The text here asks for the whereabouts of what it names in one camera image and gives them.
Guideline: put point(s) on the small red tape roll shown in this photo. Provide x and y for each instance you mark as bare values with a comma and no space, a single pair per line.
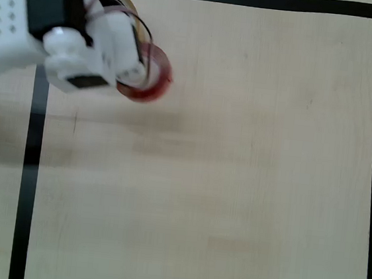
161,73

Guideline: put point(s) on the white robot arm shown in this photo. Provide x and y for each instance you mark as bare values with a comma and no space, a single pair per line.
3,37

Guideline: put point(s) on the big clear tape roll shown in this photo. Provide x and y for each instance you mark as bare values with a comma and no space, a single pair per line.
129,0

